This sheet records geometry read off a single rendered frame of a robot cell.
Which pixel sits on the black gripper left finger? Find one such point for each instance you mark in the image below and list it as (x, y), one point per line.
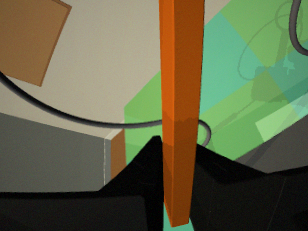
(133, 201)

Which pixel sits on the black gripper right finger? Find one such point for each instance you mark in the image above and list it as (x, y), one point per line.
(229, 196)

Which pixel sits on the orange bar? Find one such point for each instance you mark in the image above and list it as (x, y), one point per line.
(181, 23)

